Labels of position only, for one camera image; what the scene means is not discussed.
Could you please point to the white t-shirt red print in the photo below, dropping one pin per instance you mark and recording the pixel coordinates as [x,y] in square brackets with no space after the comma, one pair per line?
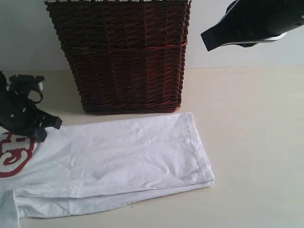
[85,169]

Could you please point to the dark red wicker basket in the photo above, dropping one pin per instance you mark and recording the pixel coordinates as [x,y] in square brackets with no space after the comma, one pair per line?
[126,56]

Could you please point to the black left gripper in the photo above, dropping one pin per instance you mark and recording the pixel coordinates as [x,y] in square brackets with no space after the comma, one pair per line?
[18,113]

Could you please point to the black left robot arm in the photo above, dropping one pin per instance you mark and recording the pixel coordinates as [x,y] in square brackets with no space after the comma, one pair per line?
[2,80]

